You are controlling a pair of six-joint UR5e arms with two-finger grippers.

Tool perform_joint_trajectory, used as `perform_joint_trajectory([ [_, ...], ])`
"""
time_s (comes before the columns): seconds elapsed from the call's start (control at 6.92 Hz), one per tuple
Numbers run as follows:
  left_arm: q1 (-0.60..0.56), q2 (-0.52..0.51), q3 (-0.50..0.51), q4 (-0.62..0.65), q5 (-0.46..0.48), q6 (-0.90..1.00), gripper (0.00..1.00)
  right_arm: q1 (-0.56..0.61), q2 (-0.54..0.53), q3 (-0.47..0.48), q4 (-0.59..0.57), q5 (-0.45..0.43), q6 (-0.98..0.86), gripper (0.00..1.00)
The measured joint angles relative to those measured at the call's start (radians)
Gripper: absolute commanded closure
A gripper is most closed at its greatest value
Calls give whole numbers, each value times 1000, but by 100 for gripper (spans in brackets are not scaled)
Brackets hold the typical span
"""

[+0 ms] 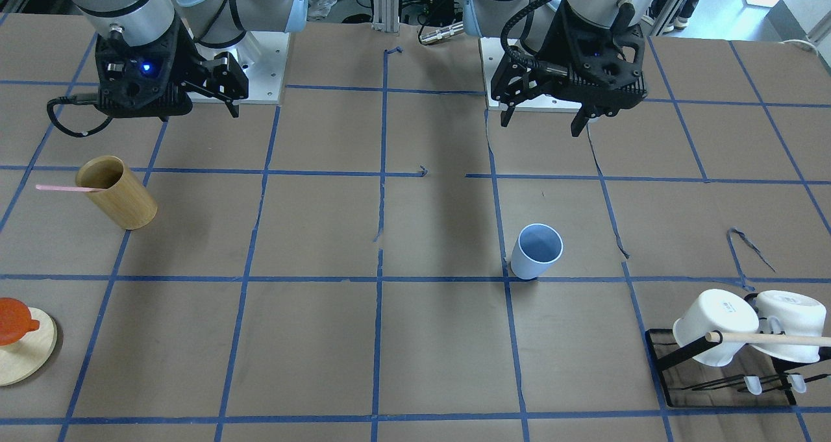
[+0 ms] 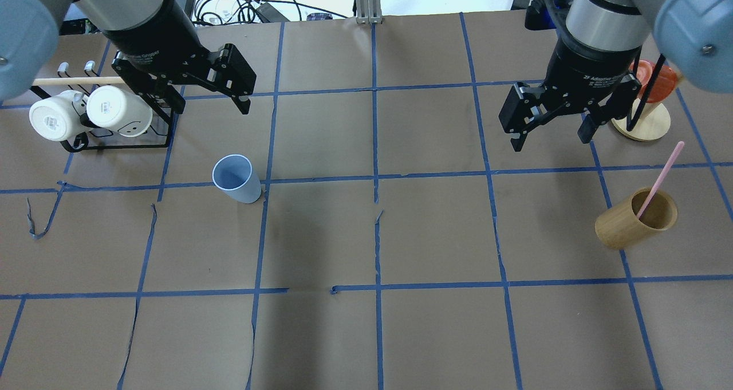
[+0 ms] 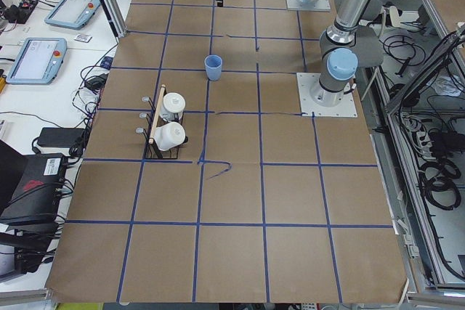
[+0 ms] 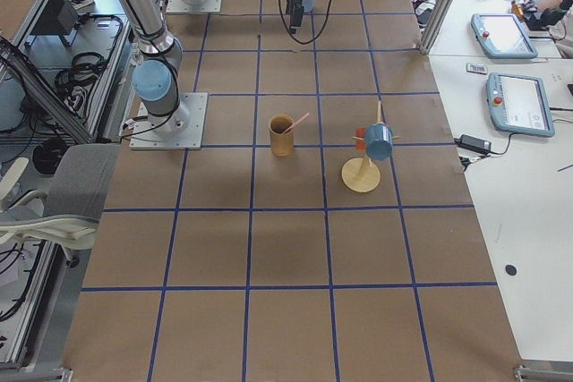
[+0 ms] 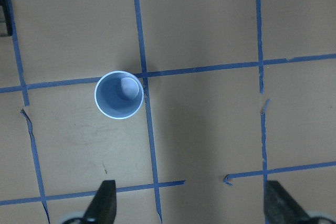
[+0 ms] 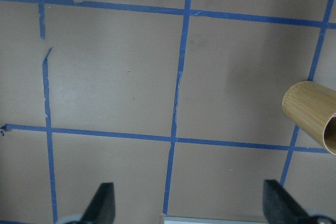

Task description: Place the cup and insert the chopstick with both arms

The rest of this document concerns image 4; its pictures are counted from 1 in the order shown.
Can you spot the aluminium frame post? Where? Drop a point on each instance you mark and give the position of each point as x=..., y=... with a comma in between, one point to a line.
x=441, y=2

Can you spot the grey office chair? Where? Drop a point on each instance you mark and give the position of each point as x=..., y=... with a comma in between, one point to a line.
x=68, y=213

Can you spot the pink chopstick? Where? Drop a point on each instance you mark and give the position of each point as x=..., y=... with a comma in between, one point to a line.
x=295, y=123

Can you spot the orange cup on stand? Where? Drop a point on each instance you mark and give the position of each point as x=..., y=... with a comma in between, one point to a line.
x=360, y=145

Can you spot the bamboo chopstick holder cup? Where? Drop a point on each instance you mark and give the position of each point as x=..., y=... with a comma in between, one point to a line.
x=281, y=141

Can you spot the light blue plastic cup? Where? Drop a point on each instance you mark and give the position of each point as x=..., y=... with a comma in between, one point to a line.
x=308, y=5

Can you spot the teach pendant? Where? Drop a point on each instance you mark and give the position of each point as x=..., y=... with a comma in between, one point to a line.
x=502, y=37
x=519, y=104

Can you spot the wooden cup tree stand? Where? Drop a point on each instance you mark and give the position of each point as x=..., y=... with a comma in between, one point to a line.
x=361, y=174

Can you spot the teach pendant far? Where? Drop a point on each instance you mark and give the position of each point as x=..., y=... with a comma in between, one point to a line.
x=502, y=37

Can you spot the teach pendant near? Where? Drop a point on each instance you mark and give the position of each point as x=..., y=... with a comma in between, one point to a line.
x=519, y=104

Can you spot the blue cup on stand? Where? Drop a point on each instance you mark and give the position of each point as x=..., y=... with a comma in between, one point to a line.
x=378, y=139

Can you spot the black power adapter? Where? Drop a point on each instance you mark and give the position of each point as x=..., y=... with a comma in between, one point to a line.
x=474, y=144

